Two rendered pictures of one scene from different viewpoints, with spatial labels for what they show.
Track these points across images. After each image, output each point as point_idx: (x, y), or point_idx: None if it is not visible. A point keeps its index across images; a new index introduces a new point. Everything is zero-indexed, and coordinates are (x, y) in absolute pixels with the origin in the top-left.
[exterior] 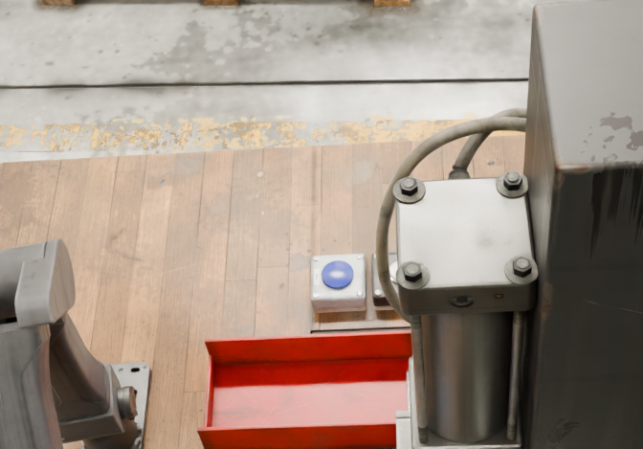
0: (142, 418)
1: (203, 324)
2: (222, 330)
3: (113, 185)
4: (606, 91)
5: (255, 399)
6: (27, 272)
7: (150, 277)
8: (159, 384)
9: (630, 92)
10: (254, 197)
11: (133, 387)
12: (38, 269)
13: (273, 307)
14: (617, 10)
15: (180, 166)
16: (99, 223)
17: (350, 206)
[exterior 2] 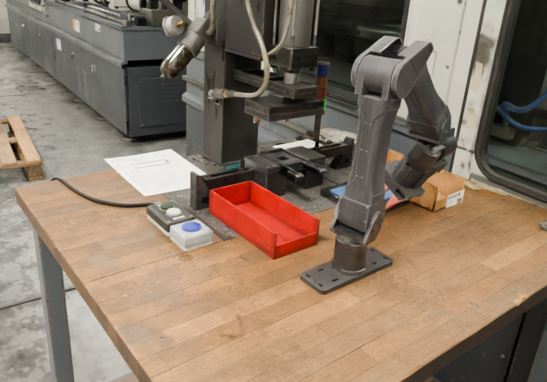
0: (327, 262)
1: (255, 272)
2: (251, 265)
3: (185, 363)
4: None
5: (277, 239)
6: (382, 46)
7: (245, 305)
8: (304, 270)
9: None
10: (147, 290)
11: (317, 272)
12: (378, 46)
13: (221, 255)
14: None
15: (140, 335)
16: (226, 351)
17: (129, 254)
